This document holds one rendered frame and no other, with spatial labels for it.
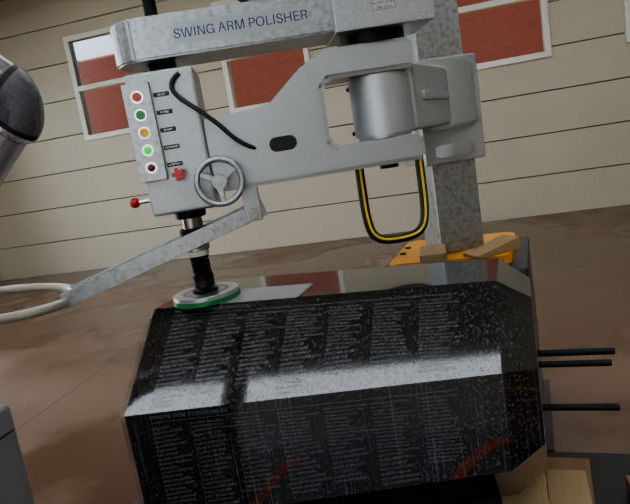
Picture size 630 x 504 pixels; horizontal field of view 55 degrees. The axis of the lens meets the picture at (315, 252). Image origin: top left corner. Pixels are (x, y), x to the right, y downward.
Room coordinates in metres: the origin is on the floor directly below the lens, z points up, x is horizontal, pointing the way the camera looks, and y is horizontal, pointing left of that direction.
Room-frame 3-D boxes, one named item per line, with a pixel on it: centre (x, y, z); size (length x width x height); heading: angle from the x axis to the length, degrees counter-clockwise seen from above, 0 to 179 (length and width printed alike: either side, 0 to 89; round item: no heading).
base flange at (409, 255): (2.54, -0.60, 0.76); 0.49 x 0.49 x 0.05; 69
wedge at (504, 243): (2.32, -0.69, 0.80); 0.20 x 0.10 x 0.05; 109
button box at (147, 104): (1.81, 0.44, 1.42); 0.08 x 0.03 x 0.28; 94
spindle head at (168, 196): (1.93, 0.29, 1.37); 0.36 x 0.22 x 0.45; 94
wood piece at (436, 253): (2.32, -0.46, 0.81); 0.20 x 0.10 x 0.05; 167
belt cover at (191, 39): (1.95, 0.02, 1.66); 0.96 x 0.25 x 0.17; 94
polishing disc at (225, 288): (1.92, 0.37, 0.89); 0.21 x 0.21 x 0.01
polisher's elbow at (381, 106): (1.97, -0.28, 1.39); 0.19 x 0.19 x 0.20
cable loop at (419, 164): (1.97, -0.29, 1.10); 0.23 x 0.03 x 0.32; 94
